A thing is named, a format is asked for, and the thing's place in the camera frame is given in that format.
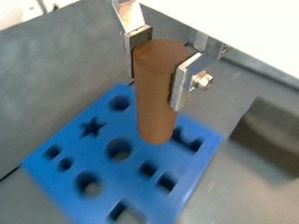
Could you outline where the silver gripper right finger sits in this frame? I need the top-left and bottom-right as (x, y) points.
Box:
(170, 31), (230, 111)

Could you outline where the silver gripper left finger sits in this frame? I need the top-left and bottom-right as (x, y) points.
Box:
(107, 0), (153, 77)

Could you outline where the brown wooden cylinder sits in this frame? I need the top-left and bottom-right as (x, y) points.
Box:
(134, 39), (190, 144)

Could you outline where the blue foam shape board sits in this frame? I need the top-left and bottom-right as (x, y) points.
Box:
(22, 84), (222, 224)

